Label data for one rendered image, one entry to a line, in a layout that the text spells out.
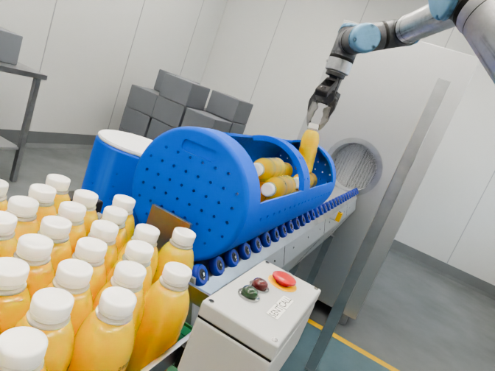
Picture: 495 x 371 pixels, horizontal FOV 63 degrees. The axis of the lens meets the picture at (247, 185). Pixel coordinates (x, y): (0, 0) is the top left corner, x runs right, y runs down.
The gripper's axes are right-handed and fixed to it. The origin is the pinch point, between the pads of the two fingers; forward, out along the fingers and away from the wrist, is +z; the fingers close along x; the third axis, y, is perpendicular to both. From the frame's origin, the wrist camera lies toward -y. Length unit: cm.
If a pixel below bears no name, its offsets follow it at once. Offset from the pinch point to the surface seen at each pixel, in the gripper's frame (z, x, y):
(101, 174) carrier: 37, 46, -49
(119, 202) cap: 23, 3, -92
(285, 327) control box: 22, -34, -105
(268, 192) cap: 21.6, -6.0, -41.9
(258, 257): 39, -11, -46
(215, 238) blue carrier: 27, -10, -77
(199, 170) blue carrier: 16, -2, -77
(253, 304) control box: 22, -29, -104
